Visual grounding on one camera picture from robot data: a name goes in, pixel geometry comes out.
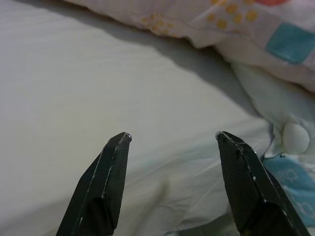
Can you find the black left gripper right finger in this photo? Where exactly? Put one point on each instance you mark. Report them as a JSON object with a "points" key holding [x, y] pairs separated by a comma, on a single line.
{"points": [[253, 196]]}

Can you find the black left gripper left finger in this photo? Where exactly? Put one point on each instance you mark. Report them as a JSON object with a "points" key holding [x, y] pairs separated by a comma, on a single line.
{"points": [[98, 191]]}

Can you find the cream cartoon print blanket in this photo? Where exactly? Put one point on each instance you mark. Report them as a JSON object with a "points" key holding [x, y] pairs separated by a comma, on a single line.
{"points": [[270, 98]]}

